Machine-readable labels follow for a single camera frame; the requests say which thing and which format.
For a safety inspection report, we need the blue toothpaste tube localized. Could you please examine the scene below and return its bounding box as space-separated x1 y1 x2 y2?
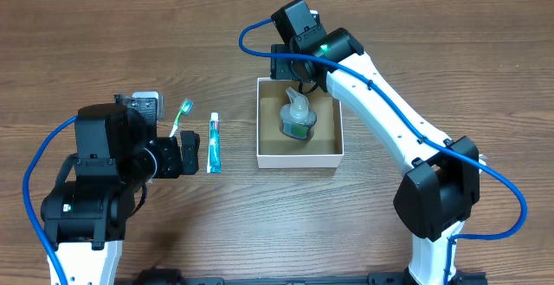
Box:
207 112 222 173

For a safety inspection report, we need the clear pump bottle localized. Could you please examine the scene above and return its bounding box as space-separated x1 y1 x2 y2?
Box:
280 87 317 140

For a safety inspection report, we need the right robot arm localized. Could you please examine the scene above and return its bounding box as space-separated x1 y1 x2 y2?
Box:
271 26 480 284

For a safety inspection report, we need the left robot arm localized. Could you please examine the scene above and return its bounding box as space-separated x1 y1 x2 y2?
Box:
41 99 200 284

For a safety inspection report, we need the green white toothbrush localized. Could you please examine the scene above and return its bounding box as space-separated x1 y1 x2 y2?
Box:
169 98 194 138

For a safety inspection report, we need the white cardboard box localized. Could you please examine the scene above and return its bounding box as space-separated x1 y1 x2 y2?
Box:
256 77 345 169

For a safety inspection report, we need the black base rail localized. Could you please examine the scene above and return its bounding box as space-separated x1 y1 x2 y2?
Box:
138 267 489 285

